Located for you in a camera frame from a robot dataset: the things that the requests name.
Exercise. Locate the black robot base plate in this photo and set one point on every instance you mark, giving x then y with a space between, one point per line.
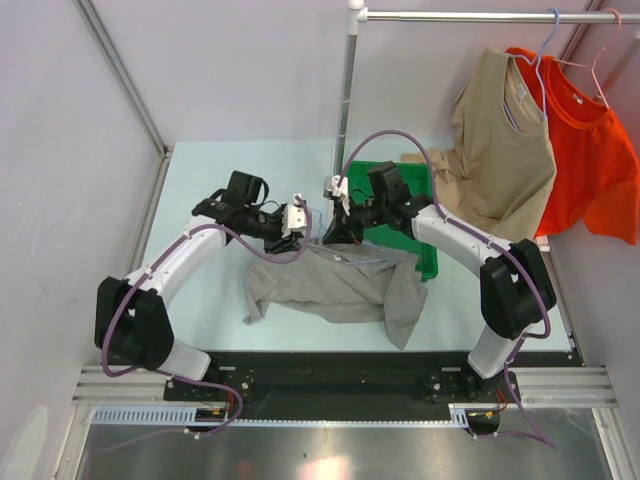
343 387

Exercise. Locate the grey t shirt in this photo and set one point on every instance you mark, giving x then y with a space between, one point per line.
391 294

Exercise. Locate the aluminium frame rail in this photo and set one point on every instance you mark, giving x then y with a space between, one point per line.
559 387

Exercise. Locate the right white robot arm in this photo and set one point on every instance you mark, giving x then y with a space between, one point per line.
516 292

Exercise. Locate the light blue hanger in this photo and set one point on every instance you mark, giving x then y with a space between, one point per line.
345 253

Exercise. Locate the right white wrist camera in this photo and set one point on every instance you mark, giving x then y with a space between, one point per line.
336 189

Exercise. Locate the green plastic bin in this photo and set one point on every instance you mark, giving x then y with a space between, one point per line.
417 178

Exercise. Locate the beige t shirt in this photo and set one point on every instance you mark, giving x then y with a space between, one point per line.
499 174

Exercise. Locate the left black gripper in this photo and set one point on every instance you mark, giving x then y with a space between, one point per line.
280 245

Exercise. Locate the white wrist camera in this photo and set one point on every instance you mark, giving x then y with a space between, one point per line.
295 217
336 189

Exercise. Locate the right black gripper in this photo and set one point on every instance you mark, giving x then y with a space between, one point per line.
343 229

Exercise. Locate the aluminium corner post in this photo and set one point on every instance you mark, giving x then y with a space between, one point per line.
116 63

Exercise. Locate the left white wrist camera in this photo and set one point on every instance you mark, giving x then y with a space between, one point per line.
295 217

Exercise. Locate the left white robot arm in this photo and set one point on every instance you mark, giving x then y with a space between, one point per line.
132 320

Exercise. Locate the orange t shirt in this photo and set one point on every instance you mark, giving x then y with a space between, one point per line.
597 179

